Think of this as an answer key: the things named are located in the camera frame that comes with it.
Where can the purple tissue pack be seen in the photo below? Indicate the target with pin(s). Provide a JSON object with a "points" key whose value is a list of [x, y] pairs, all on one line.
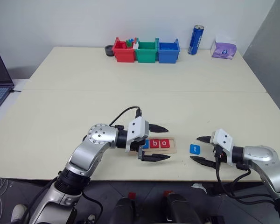
{"points": [[224, 50]]}

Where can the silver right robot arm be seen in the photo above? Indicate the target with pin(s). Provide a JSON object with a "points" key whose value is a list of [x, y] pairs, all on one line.
{"points": [[259, 154]]}

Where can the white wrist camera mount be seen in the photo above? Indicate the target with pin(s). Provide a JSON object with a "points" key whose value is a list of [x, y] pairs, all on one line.
{"points": [[136, 127], [222, 138]]}

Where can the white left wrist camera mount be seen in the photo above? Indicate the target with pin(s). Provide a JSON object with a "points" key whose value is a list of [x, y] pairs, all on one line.
{"points": [[136, 127]]}

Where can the blue letter tile t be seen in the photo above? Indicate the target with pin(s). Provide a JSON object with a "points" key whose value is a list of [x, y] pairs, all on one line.
{"points": [[192, 151]]}

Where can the dark rounded shape red top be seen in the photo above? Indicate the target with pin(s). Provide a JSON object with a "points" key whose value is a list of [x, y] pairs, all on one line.
{"points": [[179, 207], [124, 210]]}

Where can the green toy brick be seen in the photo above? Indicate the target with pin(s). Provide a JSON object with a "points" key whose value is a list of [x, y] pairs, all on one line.
{"points": [[128, 43]]}

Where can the wooden tile holder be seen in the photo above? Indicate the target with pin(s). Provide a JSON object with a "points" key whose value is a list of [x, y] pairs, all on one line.
{"points": [[173, 149]]}

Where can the white toy piece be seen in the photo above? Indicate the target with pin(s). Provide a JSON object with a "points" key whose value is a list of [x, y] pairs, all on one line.
{"points": [[135, 45]]}

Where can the white side desk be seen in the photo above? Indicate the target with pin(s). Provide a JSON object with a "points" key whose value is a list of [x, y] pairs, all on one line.
{"points": [[19, 84]]}

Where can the red letter tile b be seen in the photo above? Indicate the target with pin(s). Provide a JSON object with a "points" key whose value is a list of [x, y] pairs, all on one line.
{"points": [[157, 147]]}

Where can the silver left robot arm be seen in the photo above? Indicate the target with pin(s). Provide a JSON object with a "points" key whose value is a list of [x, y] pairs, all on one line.
{"points": [[95, 137]]}

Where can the red plastic bin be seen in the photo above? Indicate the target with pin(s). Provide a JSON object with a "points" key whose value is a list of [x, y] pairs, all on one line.
{"points": [[123, 56]]}

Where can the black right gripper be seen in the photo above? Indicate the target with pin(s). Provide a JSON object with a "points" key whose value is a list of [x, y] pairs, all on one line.
{"points": [[219, 154]]}

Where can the white paper scrap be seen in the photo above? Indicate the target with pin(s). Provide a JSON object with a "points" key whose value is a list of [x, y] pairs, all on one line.
{"points": [[199, 187]]}

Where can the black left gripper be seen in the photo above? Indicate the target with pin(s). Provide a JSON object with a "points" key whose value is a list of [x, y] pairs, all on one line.
{"points": [[135, 145]]}

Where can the blue plastic bin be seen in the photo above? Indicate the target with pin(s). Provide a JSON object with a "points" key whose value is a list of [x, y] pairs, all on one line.
{"points": [[166, 57]]}

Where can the green plastic bin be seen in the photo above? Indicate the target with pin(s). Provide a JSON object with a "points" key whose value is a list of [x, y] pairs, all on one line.
{"points": [[145, 57]]}

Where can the blue drink can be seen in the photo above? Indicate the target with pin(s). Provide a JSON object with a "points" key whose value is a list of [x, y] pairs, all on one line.
{"points": [[196, 42]]}

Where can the white shoe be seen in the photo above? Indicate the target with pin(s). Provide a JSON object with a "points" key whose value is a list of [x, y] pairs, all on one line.
{"points": [[18, 211]]}

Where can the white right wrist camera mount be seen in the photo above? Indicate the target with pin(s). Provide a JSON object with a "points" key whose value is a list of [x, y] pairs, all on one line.
{"points": [[222, 138]]}

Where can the red letter tile o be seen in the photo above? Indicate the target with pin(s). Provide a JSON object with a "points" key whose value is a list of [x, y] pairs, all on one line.
{"points": [[162, 146]]}

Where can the black round holder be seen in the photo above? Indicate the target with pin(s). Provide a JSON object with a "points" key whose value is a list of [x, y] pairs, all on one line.
{"points": [[108, 52]]}

